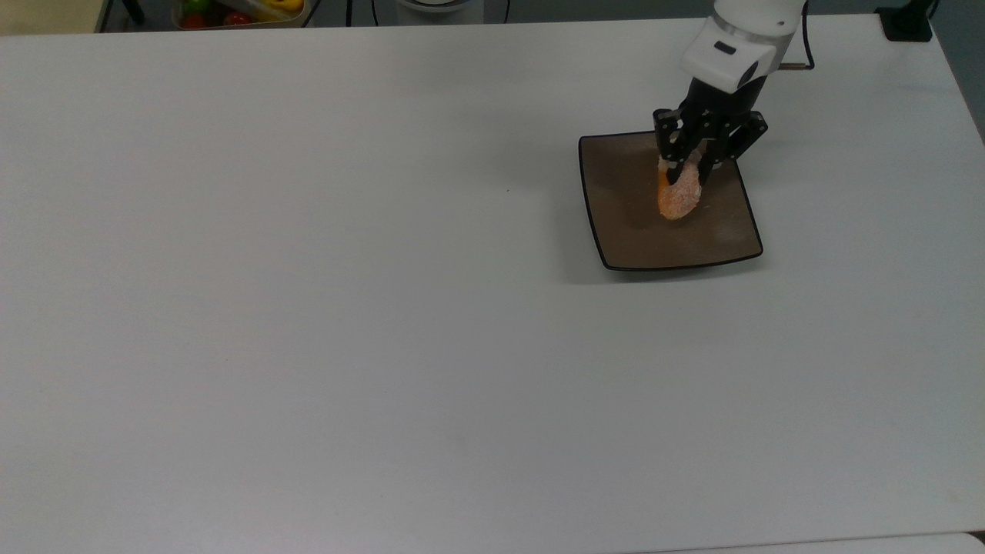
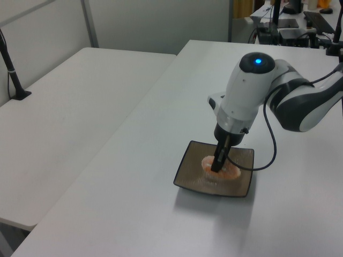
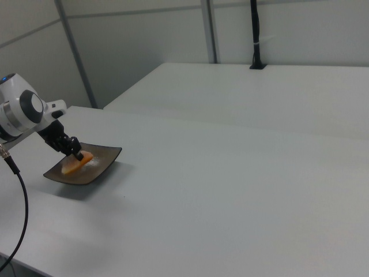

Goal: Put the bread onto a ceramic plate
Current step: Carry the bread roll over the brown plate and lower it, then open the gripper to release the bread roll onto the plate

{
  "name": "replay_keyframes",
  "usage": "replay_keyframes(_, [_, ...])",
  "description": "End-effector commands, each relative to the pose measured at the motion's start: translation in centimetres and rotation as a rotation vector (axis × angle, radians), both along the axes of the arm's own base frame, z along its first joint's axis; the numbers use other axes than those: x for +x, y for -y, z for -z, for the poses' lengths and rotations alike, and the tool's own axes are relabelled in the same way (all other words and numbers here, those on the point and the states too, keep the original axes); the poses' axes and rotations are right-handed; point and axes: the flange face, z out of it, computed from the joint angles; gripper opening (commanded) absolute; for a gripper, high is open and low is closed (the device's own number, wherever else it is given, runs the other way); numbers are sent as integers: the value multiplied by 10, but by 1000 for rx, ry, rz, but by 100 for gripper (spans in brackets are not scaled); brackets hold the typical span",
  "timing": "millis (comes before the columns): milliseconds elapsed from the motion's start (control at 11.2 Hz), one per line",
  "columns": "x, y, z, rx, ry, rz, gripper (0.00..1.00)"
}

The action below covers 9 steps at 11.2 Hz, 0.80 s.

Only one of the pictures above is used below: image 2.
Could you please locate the orange sugared bread roll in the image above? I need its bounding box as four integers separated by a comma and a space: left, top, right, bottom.
200, 155, 242, 181

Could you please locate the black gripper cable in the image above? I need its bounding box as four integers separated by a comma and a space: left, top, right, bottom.
226, 70, 343, 171

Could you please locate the black electronics box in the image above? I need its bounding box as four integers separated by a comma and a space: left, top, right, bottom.
256, 26, 280, 46

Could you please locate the black camera pole with base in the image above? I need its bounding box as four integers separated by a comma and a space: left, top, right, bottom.
0, 27, 33, 101

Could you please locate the black camera pole with clamp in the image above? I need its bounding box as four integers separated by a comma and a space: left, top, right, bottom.
325, 10, 343, 57

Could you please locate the square brown ceramic plate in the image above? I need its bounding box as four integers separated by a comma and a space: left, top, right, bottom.
173, 140, 256, 199

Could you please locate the black monitor stand pole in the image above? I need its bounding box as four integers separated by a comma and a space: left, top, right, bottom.
271, 0, 282, 28

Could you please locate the yellow panel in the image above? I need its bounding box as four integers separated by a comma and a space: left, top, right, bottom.
232, 0, 255, 20

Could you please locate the black keyboard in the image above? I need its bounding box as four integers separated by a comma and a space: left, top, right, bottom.
303, 11, 336, 34

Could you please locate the black flat device with ports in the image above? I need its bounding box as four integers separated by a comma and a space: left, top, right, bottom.
278, 27, 317, 48

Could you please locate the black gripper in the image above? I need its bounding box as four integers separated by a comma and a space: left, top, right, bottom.
211, 123, 247, 173

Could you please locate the dark flat pad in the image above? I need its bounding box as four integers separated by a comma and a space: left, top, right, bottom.
278, 18, 300, 28

